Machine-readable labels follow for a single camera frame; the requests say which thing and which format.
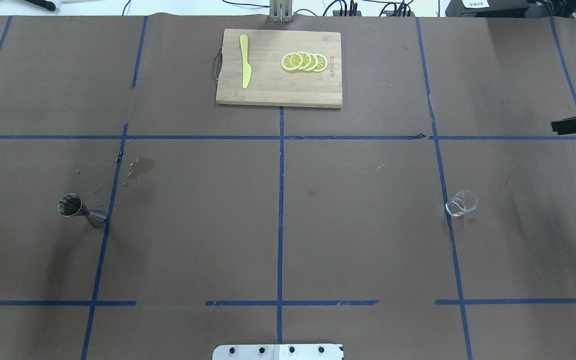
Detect wooden cutting board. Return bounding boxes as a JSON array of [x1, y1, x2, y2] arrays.
[[215, 28, 343, 109]]

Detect steel measuring jigger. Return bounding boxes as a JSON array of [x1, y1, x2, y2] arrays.
[[57, 193, 108, 228]]

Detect lemon slices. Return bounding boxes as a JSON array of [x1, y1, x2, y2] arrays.
[[279, 51, 329, 73]]

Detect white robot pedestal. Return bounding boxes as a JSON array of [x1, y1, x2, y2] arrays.
[[211, 343, 345, 360]]

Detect yellow plastic knife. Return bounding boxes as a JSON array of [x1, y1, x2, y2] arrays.
[[238, 34, 253, 89]]

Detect clear glass shaker cup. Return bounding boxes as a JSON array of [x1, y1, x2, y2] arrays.
[[445, 190, 479, 217]]

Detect aluminium frame post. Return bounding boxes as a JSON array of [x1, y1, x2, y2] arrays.
[[269, 0, 294, 23]]

